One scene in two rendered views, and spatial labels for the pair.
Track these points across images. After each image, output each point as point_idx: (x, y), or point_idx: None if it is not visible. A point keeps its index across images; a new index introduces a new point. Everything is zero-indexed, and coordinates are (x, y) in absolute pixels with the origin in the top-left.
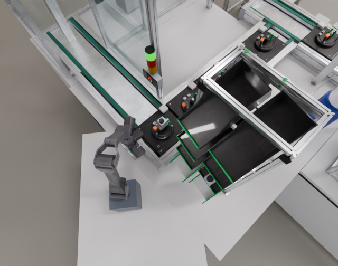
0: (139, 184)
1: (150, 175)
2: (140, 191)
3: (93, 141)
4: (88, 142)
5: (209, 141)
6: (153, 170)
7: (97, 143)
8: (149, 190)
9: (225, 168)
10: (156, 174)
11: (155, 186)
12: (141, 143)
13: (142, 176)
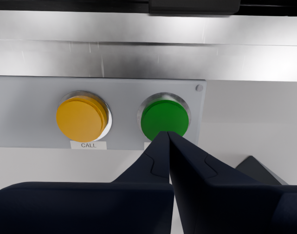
0: (271, 174)
1: (261, 109)
2: (274, 174)
3: (7, 171)
4: (2, 184)
5: None
6: (259, 85)
7: (22, 166)
8: (290, 144)
9: None
10: (281, 91)
11: None
12: (157, 42)
13: (237, 131)
